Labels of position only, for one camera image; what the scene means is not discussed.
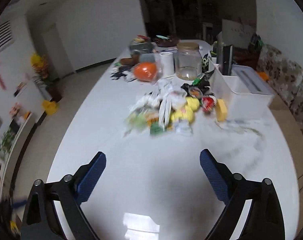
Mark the black toy figure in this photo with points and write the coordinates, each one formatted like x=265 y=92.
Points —
x=199 y=90

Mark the red toy can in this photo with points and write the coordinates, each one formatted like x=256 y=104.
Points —
x=208 y=103

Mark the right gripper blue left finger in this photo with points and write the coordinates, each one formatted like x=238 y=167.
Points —
x=40 y=220

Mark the orange ball in bag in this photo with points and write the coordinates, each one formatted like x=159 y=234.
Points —
x=145 y=71

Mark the grey tin snack box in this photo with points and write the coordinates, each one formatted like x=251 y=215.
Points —
x=141 y=45

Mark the yellow flower plant pot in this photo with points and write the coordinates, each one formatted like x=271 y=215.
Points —
x=46 y=85

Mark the white plastic bag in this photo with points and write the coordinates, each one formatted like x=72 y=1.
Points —
x=167 y=98

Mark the brown sweet potato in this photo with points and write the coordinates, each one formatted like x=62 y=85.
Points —
x=129 y=61

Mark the yellow sponge block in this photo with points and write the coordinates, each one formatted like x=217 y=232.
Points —
x=221 y=110

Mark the yellow plush toy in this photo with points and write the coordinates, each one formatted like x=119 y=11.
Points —
x=187 y=112

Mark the clear glass jar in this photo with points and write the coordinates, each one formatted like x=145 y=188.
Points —
x=188 y=61

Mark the black tablet in box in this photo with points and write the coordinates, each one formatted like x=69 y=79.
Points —
x=227 y=60

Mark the white storage box with lid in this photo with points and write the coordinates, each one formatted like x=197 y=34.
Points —
x=246 y=95

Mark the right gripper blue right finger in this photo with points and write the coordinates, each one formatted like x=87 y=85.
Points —
x=264 y=219

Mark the floral sofa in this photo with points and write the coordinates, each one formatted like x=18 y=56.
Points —
x=285 y=77

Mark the green drink pouch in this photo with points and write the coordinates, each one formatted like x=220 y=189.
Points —
x=138 y=122

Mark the yellow potty chair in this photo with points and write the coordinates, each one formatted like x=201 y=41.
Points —
x=50 y=107

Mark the dark fruit bowl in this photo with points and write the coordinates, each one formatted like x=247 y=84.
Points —
x=165 y=42

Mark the orange cloth bag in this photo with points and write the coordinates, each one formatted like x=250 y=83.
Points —
x=263 y=76

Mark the pink flower bouquet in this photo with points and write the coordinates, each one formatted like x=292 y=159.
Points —
x=17 y=111

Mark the white sideboard cabinet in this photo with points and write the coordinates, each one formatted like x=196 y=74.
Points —
x=236 y=34

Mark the white air vent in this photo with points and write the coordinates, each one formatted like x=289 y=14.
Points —
x=6 y=35

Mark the white tissue roll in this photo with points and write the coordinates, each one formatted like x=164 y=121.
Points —
x=167 y=63

